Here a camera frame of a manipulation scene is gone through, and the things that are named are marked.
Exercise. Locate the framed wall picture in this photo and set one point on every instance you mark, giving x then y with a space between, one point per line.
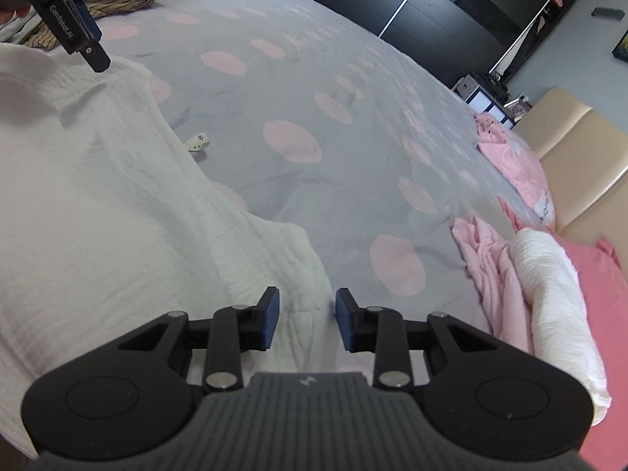
622 46

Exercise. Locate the small drawer unit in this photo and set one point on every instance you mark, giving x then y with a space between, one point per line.
478 91

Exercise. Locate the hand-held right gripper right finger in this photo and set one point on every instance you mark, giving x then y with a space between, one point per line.
343 321

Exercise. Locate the folded pink clothes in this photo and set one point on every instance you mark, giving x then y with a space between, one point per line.
485 274

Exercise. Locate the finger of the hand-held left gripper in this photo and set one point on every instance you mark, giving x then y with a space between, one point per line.
93 29

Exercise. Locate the brown striped garment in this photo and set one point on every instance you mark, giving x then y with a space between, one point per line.
117 0

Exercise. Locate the grey duvet with pink dots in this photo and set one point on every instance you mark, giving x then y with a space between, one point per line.
343 59

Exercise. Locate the person's left hand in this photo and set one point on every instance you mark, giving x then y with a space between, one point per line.
11 13

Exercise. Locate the folded white cloth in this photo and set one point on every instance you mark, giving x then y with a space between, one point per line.
559 304

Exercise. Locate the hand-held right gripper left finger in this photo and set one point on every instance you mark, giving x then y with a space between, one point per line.
271 319

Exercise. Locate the small white fabric tag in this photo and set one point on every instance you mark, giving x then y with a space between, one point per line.
198 142

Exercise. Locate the dark wall fixture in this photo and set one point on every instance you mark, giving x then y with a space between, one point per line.
605 12

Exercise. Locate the white textured garment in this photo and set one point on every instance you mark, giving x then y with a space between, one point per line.
98 206

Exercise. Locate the beige padded headboard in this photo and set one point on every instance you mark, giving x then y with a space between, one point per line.
579 157

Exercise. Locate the light pink pillow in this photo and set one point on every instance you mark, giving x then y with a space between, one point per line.
520 167

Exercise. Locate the black wardrobe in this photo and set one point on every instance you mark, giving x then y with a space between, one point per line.
441 10

